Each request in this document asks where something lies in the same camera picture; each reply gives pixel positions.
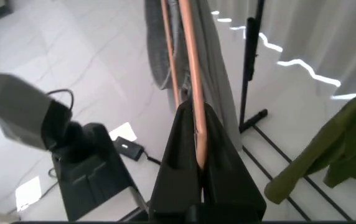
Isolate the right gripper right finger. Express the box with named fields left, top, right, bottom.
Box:
left=202, top=102, right=266, bottom=223

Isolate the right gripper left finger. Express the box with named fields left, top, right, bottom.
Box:
left=149, top=99, right=203, bottom=223

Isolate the pink clothes hanger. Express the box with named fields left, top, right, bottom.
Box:
left=161, top=0, right=208, bottom=170

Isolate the green long-sleeved shirt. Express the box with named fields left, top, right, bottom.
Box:
left=264, top=86, right=356, bottom=205

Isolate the pale grey garment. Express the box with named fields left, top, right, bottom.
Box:
left=144, top=0, right=243, bottom=152

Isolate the black clothes rack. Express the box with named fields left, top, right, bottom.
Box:
left=238, top=0, right=353, bottom=222

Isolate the black power adapter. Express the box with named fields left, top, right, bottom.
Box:
left=113, top=136, right=144, bottom=162

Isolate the black cable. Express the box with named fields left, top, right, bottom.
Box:
left=45, top=88, right=75, bottom=111
left=9, top=167, right=59, bottom=215
left=142, top=152, right=163, bottom=166

